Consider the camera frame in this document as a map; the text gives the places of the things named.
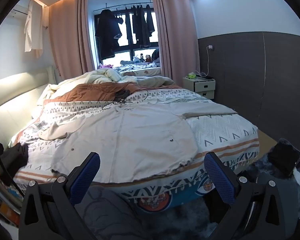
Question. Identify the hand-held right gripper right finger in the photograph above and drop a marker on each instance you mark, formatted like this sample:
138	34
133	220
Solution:
218	180

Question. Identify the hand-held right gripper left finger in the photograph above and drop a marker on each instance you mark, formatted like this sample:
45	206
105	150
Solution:
86	177

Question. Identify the beige jacket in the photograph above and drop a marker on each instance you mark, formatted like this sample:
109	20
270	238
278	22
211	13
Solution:
140	135

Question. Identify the dark hanging clothes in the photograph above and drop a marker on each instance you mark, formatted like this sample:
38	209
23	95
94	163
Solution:
142	25

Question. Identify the bed with patterned duvet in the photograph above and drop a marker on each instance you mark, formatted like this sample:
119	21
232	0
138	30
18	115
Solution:
214	130

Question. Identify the dark blue rug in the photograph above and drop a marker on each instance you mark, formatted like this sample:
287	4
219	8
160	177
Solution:
165	225

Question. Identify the black folded cloth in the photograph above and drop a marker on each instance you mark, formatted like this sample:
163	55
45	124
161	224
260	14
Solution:
15	157

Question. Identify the white nightstand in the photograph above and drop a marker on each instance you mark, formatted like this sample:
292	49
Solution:
199	87

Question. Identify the cream duvet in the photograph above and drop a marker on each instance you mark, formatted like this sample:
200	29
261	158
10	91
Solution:
100	76

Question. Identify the green small item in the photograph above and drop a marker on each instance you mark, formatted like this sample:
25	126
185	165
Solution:
191	75

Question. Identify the cream padded headboard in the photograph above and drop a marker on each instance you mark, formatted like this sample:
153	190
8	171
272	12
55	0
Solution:
12	92

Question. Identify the pink cloth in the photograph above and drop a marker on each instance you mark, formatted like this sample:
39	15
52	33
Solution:
105	66

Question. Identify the grey duvet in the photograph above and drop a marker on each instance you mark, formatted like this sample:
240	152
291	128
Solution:
155	81

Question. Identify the printed window seat mattress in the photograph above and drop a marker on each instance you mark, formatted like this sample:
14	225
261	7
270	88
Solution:
140	68

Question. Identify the white plush toy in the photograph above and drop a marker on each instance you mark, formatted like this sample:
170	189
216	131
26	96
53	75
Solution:
136	59

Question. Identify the black framed window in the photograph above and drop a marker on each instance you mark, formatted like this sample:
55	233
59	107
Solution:
125	52

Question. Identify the dark plush toy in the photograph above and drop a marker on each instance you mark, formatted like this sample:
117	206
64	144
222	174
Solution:
142	56

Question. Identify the brown plush toy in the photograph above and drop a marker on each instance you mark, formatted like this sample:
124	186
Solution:
148	58

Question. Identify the pink curtain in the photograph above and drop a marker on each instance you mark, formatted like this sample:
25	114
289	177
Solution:
67	42
175	42

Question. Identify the dark blue pillow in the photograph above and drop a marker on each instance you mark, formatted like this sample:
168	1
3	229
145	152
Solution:
156	55

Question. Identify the black hanging jacket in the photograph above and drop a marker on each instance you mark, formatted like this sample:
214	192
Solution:
107	32

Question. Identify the white hanging shirt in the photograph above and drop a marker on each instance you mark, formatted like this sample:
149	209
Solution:
33	30

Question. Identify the metal clothes rail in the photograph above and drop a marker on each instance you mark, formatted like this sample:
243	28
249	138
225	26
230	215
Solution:
125	5

